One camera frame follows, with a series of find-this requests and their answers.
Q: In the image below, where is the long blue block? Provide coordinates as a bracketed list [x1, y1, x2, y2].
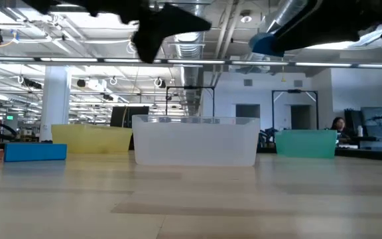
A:
[3, 143, 68, 163]

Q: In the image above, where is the teal translucent plastic bin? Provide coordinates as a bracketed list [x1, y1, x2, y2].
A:
[275, 129, 338, 159]

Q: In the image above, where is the black monitor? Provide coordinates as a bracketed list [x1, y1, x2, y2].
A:
[109, 106, 150, 129]

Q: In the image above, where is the silver air duct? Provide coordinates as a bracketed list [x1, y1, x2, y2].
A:
[174, 31, 208, 117]

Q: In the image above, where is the clear plastic bin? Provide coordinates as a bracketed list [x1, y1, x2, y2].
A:
[131, 114, 261, 167]

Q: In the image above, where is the black frame stand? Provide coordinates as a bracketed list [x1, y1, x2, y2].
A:
[165, 86, 216, 118]
[271, 89, 320, 131]

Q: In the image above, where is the person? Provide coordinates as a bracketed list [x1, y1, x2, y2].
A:
[330, 116, 353, 144]

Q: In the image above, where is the blue cube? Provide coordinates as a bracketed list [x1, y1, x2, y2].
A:
[248, 32, 287, 58]

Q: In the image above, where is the yellow translucent plastic bin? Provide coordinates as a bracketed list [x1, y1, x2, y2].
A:
[51, 123, 133, 154]

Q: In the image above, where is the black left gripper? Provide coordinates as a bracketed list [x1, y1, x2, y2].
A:
[119, 0, 212, 64]

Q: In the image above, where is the white pillar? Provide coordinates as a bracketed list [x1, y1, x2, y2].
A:
[39, 65, 72, 143]

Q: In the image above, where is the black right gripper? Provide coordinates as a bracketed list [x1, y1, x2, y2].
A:
[273, 0, 382, 54]

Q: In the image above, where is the gray monitor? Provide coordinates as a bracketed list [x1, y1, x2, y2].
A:
[359, 106, 382, 137]

